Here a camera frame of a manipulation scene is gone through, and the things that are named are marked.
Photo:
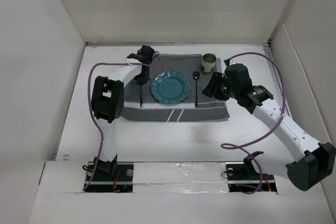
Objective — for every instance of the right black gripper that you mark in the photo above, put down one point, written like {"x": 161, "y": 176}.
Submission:
{"x": 212, "y": 88}

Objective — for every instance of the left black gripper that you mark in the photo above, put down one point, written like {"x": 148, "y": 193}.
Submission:
{"x": 142, "y": 80}

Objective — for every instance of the grey striped cloth placemat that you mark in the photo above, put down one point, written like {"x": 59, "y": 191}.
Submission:
{"x": 208, "y": 109}

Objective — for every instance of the black fork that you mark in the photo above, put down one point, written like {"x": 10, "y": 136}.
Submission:
{"x": 141, "y": 96}

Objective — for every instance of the black spoon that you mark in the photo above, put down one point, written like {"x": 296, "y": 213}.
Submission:
{"x": 196, "y": 77}

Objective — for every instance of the teal ceramic plate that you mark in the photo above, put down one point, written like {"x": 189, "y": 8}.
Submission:
{"x": 170, "y": 87}

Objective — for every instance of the beige metal cup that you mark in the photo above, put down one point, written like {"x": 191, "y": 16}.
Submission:
{"x": 208, "y": 62}

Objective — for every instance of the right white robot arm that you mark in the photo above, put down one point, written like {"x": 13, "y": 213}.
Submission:
{"x": 311, "y": 161}

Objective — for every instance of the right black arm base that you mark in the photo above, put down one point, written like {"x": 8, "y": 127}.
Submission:
{"x": 243, "y": 177}

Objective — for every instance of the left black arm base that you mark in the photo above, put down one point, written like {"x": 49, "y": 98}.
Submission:
{"x": 109, "y": 177}

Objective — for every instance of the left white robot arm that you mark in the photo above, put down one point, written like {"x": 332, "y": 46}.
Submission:
{"x": 106, "y": 103}

